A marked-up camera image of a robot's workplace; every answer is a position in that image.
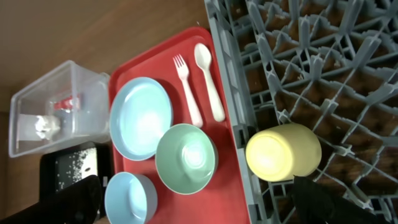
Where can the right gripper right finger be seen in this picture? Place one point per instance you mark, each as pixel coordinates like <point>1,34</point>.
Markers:
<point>315,204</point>

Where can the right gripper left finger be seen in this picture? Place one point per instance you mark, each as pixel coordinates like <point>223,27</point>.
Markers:
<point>78,203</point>

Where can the light blue small bowl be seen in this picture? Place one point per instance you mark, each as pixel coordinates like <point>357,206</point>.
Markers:
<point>130,198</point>

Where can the yellow plastic cup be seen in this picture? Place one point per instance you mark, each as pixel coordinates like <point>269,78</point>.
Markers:
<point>283,152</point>

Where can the white napkin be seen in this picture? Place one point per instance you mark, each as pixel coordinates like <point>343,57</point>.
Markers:
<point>47,126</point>

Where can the red ketchup packet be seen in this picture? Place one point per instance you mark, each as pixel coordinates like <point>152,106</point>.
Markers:
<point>67,104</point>

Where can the light blue plate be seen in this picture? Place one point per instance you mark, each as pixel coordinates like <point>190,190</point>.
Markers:
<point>140,115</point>

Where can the mint green bowl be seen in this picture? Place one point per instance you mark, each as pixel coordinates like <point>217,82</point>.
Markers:
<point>186,159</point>

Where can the white plastic fork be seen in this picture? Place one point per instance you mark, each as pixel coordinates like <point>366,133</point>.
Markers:
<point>183,74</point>

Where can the white plastic spoon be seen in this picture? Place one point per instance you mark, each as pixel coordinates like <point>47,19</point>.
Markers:
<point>203,60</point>

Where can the grey dishwasher rack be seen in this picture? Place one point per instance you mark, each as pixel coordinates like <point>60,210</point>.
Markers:
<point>328,65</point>

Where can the black plastic tray bin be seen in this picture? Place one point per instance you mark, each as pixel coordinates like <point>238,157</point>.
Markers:
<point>47,185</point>

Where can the clear plastic bin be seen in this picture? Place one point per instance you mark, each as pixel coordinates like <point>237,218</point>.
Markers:
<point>77,126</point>

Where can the red serving tray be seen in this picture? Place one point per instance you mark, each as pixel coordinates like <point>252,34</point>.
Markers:
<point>222,200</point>

